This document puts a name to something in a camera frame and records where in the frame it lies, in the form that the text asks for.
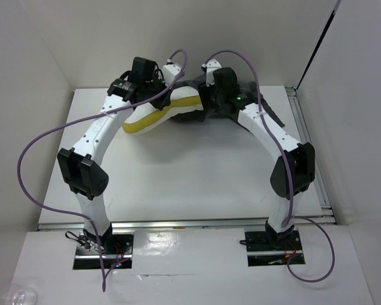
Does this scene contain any clear plastic object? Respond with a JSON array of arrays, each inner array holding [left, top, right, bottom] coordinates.
[[0, 284, 37, 305]]

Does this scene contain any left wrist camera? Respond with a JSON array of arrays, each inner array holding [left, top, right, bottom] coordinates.
[[161, 63, 182, 86]]

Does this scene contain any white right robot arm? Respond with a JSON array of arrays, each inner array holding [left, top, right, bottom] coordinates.
[[198, 61, 315, 249]]

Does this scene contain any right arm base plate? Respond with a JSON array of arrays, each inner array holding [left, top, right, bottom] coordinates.
[[239, 230, 305, 267]]

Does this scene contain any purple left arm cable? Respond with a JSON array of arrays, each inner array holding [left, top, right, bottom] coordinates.
[[17, 49, 189, 293]]

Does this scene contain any white pillow yellow edge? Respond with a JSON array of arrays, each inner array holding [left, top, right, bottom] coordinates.
[[122, 86, 203, 135]]

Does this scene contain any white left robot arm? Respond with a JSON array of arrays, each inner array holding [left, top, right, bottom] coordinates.
[[57, 57, 182, 254]]

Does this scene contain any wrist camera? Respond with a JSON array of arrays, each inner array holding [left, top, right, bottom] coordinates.
[[201, 58, 222, 86], [161, 63, 182, 86]]

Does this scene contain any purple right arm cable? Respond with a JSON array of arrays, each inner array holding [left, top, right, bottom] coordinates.
[[205, 49, 336, 283]]

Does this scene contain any aluminium rail frame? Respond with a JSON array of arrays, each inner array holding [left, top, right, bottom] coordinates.
[[37, 86, 337, 231]]

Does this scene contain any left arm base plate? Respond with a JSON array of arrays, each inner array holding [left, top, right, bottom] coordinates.
[[65, 231, 135, 270]]

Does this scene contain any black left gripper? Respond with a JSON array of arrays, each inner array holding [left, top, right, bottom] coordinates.
[[143, 73, 174, 110]]

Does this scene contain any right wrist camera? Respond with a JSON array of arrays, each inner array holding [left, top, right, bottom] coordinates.
[[201, 58, 222, 86]]

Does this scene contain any dark grey checked pillowcase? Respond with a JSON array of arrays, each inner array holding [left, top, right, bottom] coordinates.
[[171, 74, 285, 128]]

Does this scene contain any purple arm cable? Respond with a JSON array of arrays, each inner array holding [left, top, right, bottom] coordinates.
[[17, 49, 189, 293], [205, 49, 336, 283]]

